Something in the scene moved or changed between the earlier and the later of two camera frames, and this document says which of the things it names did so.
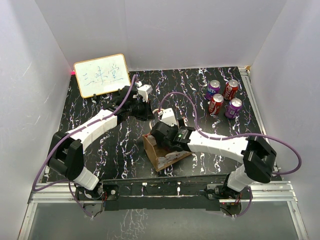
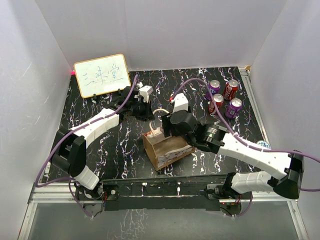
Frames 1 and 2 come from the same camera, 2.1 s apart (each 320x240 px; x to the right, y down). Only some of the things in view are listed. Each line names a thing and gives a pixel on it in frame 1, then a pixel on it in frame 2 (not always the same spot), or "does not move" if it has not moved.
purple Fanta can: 234,108 does not move
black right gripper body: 160,144 → 167,123
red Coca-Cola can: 231,89 does not move
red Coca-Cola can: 216,104 does not move
